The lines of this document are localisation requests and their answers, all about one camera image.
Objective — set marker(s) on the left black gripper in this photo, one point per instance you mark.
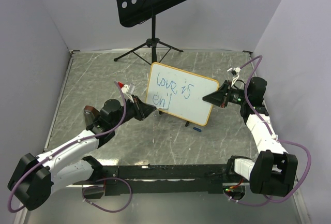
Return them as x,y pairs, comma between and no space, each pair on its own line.
142,109

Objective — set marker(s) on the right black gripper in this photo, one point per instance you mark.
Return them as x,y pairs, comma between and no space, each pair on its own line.
219,97

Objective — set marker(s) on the white marker pen body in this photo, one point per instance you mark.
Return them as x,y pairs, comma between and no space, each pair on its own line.
161,108

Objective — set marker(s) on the blue marker cap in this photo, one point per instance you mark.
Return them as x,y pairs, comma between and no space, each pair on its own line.
197,129

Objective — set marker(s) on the orange framed whiteboard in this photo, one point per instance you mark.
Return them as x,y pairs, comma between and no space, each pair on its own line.
181,91

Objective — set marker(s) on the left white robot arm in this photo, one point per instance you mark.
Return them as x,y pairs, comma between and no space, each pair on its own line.
35,178

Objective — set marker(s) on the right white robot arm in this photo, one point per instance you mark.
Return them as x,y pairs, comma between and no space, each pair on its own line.
273,172

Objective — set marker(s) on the brown eraser holder block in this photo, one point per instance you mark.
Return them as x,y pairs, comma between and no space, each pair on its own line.
90,115

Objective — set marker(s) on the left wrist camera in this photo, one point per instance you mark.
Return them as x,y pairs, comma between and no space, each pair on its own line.
127,90

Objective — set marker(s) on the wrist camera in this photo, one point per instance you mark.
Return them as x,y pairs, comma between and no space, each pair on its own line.
235,73
127,90

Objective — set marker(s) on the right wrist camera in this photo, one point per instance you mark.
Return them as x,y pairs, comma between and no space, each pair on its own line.
235,73

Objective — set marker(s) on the wire whiteboard easel stand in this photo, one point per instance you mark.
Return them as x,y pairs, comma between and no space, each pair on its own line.
186,124

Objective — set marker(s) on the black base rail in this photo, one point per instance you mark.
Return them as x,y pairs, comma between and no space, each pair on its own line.
174,178

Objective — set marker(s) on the right aluminium frame rail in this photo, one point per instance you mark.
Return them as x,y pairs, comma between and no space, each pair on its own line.
297,182

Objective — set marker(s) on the aluminium frame rail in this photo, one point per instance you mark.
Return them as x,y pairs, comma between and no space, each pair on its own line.
297,182
21,215

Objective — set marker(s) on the left aluminium frame rail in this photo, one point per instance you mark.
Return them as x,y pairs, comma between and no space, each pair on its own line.
21,215

